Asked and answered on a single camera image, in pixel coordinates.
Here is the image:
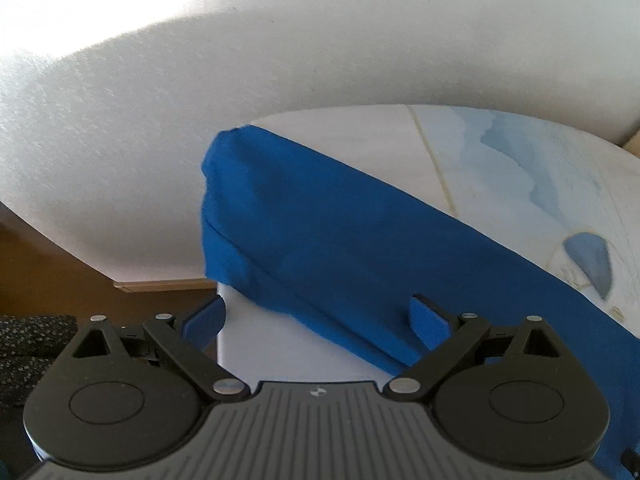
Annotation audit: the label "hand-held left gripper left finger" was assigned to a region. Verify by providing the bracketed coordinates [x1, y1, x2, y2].
[72, 295, 251, 404]

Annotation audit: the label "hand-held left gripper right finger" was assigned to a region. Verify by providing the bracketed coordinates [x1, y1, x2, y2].
[384, 294, 569, 404]

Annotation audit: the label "blue pants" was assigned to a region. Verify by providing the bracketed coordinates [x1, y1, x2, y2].
[200, 125, 640, 480]

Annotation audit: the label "dark speckled cloth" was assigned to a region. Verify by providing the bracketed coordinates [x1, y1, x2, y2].
[0, 314, 78, 406]

